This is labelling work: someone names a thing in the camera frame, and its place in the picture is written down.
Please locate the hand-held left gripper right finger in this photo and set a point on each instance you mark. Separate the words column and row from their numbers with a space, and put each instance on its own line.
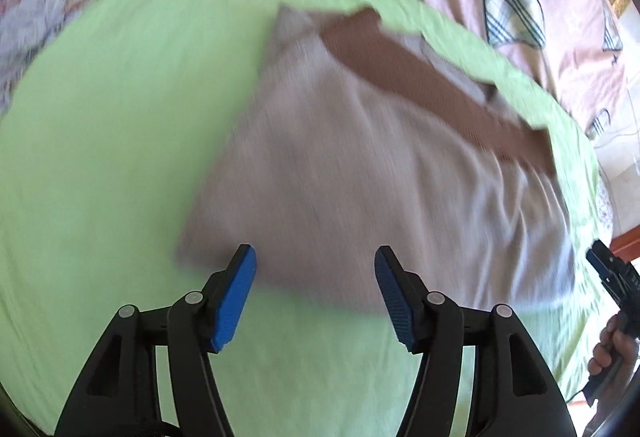
column 395, row 302

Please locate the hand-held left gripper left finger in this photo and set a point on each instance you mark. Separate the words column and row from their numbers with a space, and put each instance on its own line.
column 235, row 297

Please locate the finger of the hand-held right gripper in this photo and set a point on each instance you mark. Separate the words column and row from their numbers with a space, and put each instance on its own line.
column 612, row 269

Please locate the beige knit sweater brown cuffs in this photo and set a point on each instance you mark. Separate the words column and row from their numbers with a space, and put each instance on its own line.
column 350, row 192

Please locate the person's right hand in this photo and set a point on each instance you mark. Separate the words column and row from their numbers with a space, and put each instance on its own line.
column 627, row 347

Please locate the red-brown wooden furniture edge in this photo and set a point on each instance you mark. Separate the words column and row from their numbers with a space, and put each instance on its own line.
column 627, row 242

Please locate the pale floral mattress cover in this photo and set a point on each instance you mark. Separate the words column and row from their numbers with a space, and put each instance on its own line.
column 605, row 207

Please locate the light green bed sheet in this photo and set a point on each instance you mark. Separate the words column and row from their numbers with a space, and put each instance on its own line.
column 100, row 142

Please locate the floral ruffled pillow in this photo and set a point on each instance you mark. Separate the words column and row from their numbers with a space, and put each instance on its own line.
column 50, row 7

